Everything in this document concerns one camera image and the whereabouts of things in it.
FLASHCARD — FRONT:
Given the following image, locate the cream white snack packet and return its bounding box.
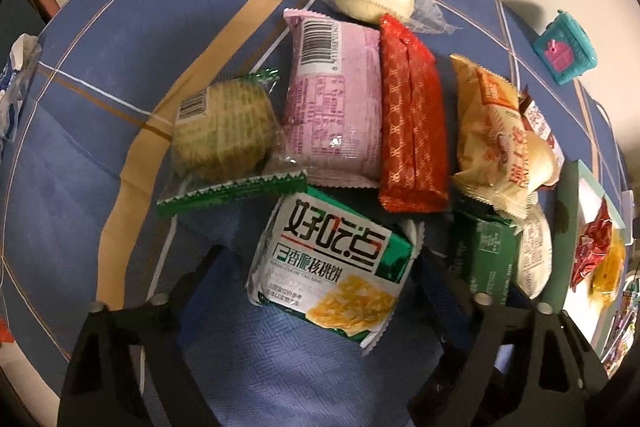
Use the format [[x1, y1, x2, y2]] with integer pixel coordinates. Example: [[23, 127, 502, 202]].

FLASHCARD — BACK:
[[515, 204, 552, 299]]

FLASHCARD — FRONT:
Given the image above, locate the pink snack packet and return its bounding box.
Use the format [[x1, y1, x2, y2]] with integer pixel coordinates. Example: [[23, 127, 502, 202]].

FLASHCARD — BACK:
[[282, 9, 382, 188]]

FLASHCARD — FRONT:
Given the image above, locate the white tray with green rim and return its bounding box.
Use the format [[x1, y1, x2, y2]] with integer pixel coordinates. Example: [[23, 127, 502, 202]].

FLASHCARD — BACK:
[[539, 160, 625, 355]]

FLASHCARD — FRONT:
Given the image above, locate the teal toy house box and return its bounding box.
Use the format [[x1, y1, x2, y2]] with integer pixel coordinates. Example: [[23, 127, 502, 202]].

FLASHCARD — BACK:
[[533, 10, 598, 86]]

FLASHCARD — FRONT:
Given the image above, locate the green snack packet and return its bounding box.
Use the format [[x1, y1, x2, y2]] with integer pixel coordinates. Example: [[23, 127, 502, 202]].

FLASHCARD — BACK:
[[450, 197, 518, 305]]

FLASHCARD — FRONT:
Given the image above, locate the white-green walnut cookie packet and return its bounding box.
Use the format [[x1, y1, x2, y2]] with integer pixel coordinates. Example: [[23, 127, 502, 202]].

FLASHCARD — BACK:
[[245, 187, 424, 352]]

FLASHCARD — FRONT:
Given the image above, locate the yellow snack packet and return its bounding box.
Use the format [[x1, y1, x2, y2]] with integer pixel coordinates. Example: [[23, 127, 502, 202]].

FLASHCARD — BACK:
[[591, 229, 626, 298]]

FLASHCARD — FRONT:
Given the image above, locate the green-edged round cake packet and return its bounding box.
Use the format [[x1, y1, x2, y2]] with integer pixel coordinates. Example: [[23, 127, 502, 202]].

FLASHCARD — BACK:
[[156, 68, 308, 217]]

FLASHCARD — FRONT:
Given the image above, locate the blue plaid tablecloth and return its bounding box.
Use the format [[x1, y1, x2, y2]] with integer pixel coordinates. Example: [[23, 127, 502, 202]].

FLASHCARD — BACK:
[[1, 0, 627, 426]]

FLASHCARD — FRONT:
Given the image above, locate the orange swiss roll packet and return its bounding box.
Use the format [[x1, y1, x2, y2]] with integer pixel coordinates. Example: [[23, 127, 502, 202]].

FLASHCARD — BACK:
[[448, 52, 539, 220]]

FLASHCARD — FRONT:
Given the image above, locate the red patterned snack packet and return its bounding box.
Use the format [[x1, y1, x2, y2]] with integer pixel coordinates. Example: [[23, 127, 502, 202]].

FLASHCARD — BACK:
[[378, 14, 449, 213]]

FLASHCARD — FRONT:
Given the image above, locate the crumpled blue-white wrapper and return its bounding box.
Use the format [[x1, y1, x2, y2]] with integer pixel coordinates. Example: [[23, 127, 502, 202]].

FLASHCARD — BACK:
[[0, 34, 41, 144]]

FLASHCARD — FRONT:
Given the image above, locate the red crinkled snack packet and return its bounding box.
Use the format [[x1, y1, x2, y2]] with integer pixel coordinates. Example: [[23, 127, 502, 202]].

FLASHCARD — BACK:
[[570, 198, 613, 291]]

